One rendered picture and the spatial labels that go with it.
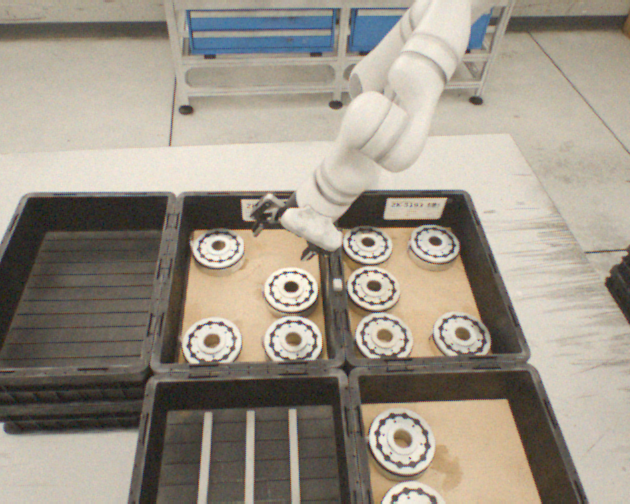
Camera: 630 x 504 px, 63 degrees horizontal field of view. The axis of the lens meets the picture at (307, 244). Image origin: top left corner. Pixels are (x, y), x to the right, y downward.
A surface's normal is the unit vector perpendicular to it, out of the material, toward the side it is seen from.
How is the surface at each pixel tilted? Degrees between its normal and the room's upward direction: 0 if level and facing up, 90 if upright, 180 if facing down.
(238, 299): 0
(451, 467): 0
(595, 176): 0
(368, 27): 90
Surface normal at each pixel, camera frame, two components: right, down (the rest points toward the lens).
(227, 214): 0.06, 0.75
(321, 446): 0.04, -0.66
